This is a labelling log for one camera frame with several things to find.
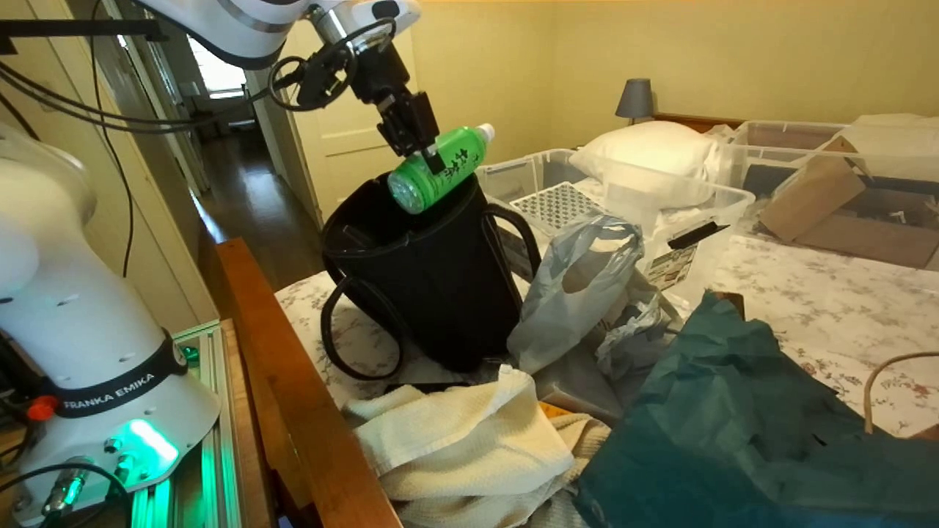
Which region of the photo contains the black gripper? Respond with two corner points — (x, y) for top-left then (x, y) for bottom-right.
(292, 0), (453, 177)

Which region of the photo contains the green bottle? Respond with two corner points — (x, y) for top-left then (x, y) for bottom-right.
(389, 123), (496, 215)

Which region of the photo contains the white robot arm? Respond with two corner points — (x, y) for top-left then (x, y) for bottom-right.
(0, 0), (434, 528)

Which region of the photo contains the clear plastic storage bin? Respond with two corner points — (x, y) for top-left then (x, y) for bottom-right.
(478, 149), (755, 258)

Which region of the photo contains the black fabric bag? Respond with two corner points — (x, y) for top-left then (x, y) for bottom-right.
(324, 177), (541, 372)

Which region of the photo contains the grey plastic bag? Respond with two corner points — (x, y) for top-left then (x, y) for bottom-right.
(509, 215), (644, 372)

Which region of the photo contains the white panel door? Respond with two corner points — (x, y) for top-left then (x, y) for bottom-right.
(270, 26), (397, 220)

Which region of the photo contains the checkered calibration board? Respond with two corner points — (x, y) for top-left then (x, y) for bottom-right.
(515, 183), (600, 235)

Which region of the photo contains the grey table lamp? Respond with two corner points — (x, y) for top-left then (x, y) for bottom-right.
(618, 81), (656, 123)

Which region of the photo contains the white pillow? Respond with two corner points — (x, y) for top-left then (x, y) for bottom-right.
(574, 120), (733, 183)

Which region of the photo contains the cream white cloth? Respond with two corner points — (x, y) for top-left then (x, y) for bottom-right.
(346, 367), (610, 528)

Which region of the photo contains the wooden bed footboard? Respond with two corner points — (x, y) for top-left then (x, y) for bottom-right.
(208, 239), (402, 528)

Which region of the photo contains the brown cardboard box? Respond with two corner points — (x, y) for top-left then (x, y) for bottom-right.
(761, 155), (863, 240)

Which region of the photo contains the teal green cloth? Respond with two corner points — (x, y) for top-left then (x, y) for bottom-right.
(576, 293), (939, 528)

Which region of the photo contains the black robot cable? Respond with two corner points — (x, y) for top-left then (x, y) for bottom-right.
(0, 19), (405, 283)

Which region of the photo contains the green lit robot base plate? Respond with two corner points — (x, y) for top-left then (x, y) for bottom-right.
(130, 323), (245, 528)

